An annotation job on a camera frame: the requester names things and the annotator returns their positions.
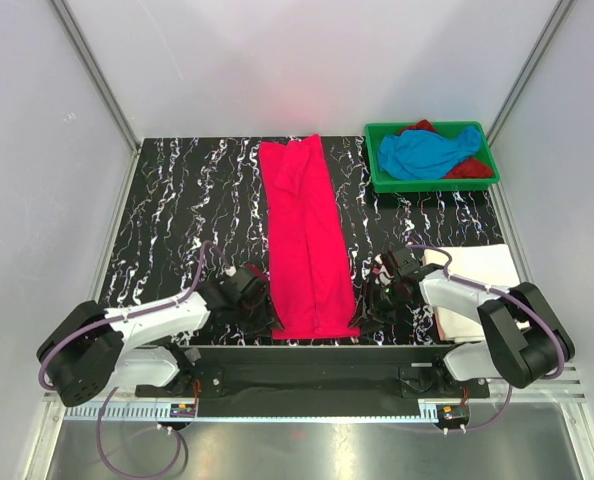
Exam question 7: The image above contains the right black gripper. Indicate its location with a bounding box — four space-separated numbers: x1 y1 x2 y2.
347 278 407 335

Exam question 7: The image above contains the pink t shirt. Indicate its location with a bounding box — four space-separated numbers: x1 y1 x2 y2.
258 135 360 340

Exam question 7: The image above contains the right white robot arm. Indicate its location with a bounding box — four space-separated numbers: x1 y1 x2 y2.
349 244 576 397

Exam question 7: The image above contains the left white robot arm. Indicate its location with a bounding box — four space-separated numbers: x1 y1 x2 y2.
36 264 284 407

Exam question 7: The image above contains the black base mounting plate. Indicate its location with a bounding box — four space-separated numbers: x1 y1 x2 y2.
136 346 490 420

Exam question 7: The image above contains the folded white t shirt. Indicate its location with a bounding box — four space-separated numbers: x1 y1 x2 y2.
429 244 519 343

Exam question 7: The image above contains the black marble pattern mat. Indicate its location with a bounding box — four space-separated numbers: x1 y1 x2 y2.
84 136 546 347

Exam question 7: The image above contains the blue t shirt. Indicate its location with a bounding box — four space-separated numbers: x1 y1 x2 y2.
377 126 483 181

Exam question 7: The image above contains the dark red t shirt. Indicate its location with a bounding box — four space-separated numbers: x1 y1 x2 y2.
398 120 494 180

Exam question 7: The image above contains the green plastic bin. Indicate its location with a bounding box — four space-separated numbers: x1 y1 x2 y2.
364 121 499 193

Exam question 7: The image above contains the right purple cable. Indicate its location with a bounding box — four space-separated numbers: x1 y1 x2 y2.
406 244 568 435

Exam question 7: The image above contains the purple cable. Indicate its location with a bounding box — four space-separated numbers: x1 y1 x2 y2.
36 240 236 476
406 244 568 435

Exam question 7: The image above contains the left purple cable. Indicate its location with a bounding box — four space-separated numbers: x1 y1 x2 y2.
36 240 236 476

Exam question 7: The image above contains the aluminium front rail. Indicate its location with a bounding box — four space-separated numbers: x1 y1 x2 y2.
44 362 588 404

